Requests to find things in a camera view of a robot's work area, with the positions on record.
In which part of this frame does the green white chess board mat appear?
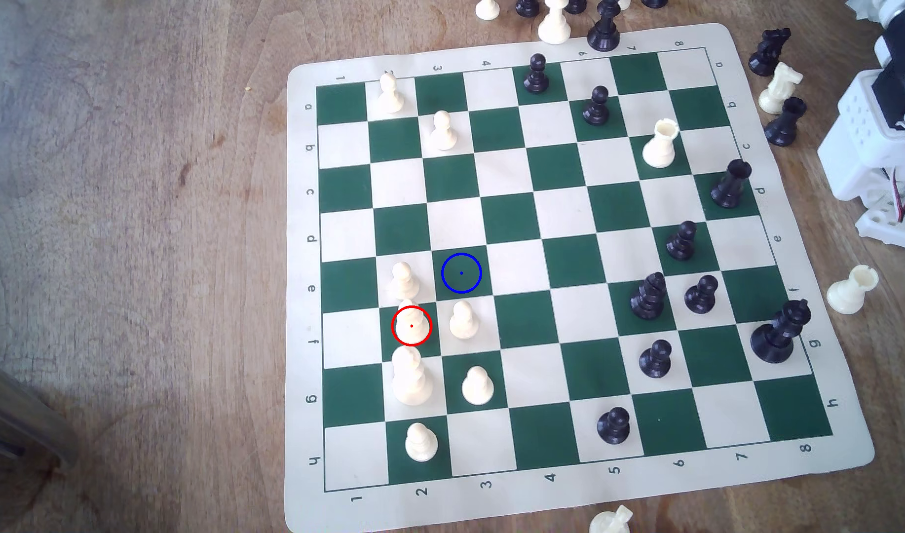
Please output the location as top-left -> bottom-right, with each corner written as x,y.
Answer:
284,22 -> 877,533

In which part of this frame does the tall white chess king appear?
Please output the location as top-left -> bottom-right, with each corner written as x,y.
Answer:
390,345 -> 434,407

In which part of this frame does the black chess knight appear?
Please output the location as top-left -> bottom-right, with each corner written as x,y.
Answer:
630,271 -> 668,321
749,28 -> 792,77

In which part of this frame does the white chess rook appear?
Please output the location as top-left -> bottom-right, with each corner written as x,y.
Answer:
826,265 -> 880,315
642,118 -> 680,169

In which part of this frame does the tall white chess piece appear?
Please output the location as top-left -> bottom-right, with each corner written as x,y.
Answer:
537,0 -> 572,45

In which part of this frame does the tall black chess queen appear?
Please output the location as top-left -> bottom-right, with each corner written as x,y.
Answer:
587,0 -> 621,53

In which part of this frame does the black chess rook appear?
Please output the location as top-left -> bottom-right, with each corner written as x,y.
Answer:
764,97 -> 808,147
710,159 -> 753,210

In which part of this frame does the white chess knight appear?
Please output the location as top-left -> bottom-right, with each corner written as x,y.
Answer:
589,505 -> 634,533
758,62 -> 804,115

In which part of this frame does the tall black chess king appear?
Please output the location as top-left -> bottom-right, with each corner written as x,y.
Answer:
750,299 -> 812,364

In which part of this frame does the white perforated mounting plate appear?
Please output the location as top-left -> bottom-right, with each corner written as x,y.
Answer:
856,198 -> 905,254

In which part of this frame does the grey furniture leg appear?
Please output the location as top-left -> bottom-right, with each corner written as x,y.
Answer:
0,355 -> 79,471

